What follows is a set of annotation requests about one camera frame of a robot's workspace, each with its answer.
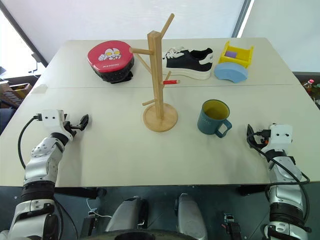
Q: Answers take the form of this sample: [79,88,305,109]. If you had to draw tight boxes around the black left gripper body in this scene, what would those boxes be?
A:
[63,113,82,137]

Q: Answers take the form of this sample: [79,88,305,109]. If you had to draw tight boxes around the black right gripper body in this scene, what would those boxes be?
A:
[253,128,271,148]

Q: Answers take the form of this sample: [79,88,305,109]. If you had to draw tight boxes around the wooden mug tree stand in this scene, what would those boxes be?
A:
[129,12,181,134]

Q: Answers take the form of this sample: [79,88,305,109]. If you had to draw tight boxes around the blue mug yellow inside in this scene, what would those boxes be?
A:
[196,99,233,139]

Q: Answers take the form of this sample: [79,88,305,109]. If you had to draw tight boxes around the blue half-round foam block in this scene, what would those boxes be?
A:
[213,62,249,84]

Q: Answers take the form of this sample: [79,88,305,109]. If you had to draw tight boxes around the red black boxing pad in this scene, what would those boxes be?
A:
[87,39,136,85]

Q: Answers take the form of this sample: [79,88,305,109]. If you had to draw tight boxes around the wooden crate shelf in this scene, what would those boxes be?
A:
[0,81,34,109]

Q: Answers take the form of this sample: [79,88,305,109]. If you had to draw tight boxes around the bottle with red cap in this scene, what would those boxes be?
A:
[301,78,317,97]

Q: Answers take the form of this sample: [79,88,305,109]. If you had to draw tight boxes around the yellow toy crib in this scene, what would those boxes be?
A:
[217,40,255,70]

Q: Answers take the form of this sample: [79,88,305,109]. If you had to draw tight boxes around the black white sneaker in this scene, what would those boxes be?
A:
[161,46,216,81]

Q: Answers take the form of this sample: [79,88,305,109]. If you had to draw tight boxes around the silver right robot leg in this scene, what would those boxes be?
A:
[174,192,209,240]

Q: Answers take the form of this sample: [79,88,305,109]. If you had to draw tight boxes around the silver robot leg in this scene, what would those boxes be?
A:
[174,192,209,240]
[104,195,150,233]

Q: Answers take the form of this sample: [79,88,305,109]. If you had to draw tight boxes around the silver left robot leg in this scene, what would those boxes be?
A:
[104,195,150,233]

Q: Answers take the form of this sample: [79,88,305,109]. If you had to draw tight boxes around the dark rounded robot body shape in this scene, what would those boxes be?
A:
[81,228,209,240]

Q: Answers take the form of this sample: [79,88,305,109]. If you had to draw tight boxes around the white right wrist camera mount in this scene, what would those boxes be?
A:
[265,123,294,154]

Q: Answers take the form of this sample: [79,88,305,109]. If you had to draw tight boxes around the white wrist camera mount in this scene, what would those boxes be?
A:
[40,109,77,141]
[265,123,294,154]

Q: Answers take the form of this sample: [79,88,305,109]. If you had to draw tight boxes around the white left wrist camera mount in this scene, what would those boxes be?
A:
[40,109,77,141]

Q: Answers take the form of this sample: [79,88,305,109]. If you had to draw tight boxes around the black table frame bar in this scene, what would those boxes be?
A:
[53,186,108,200]
[236,183,271,197]

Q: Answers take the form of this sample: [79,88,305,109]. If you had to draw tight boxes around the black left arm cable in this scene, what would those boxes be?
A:
[17,113,43,170]

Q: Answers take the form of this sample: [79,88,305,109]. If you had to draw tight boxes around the thin white cable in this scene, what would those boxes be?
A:
[85,196,114,219]

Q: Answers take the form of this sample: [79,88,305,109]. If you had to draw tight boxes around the black window frame beam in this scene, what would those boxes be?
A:
[0,4,49,69]

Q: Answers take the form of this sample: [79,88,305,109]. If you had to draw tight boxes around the grey window frame beam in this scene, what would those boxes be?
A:
[230,0,256,39]

